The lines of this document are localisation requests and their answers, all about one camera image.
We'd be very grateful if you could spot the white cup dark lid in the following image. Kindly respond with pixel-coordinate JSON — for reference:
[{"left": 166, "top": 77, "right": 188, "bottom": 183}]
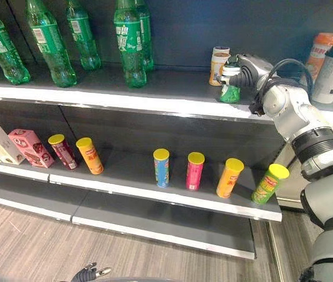
[{"left": 311, "top": 45, "right": 333, "bottom": 105}]

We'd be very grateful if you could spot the blue chips can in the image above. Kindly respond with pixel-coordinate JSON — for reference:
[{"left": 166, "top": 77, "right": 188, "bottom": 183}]
[{"left": 153, "top": 148, "right": 171, "bottom": 189}]

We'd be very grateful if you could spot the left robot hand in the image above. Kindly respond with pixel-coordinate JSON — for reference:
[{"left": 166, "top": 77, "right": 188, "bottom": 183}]
[{"left": 71, "top": 262, "right": 112, "bottom": 282}]

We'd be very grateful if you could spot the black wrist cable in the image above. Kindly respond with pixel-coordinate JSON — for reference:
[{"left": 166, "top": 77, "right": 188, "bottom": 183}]
[{"left": 248, "top": 58, "right": 314, "bottom": 116}]

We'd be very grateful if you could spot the pink biscuit box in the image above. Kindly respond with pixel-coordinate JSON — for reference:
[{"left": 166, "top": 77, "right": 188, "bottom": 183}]
[{"left": 8, "top": 128, "right": 56, "bottom": 169}]

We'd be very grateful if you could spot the maroon chips can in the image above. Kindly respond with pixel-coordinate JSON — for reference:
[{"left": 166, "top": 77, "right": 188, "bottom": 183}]
[{"left": 48, "top": 133, "right": 79, "bottom": 171}]

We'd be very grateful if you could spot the orange white snack cup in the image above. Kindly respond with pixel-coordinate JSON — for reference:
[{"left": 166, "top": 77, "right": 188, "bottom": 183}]
[{"left": 208, "top": 51, "right": 231, "bottom": 87}]

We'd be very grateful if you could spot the green chips can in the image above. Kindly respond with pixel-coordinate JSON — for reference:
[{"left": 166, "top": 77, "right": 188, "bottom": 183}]
[{"left": 251, "top": 163, "right": 290, "bottom": 206}]

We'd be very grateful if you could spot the dark shelf board with cans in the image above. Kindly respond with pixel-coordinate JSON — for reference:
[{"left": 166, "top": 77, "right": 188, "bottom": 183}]
[{"left": 0, "top": 146, "right": 283, "bottom": 223}]

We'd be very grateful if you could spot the orange chips can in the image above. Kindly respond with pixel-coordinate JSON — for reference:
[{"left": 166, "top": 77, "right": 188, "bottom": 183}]
[
  {"left": 75, "top": 137, "right": 105, "bottom": 176},
  {"left": 216, "top": 157, "right": 245, "bottom": 199}
]

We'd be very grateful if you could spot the dark shelf board with bottles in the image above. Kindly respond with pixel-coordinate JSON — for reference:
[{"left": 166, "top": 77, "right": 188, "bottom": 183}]
[{"left": 0, "top": 60, "right": 275, "bottom": 126}]

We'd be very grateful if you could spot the orange lidded drink cup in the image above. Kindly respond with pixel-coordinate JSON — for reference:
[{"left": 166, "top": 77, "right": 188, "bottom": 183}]
[{"left": 305, "top": 32, "right": 333, "bottom": 83}]

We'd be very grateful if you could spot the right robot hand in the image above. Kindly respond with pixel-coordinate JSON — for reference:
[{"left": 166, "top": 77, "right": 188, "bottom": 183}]
[{"left": 217, "top": 53, "right": 274, "bottom": 89}]

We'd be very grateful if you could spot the pink chips can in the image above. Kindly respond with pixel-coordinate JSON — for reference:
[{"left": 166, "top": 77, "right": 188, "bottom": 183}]
[{"left": 185, "top": 152, "right": 206, "bottom": 191}]

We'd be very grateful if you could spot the small green snack can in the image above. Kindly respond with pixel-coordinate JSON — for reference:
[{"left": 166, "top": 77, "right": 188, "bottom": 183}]
[{"left": 219, "top": 57, "right": 241, "bottom": 103}]

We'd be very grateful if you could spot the green soda bottle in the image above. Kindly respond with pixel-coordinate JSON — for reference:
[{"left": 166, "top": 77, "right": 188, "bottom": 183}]
[
  {"left": 113, "top": 0, "right": 148, "bottom": 89},
  {"left": 134, "top": 0, "right": 155, "bottom": 72},
  {"left": 65, "top": 0, "right": 102, "bottom": 72},
  {"left": 24, "top": 0, "right": 78, "bottom": 88},
  {"left": 0, "top": 0, "right": 32, "bottom": 86}
]

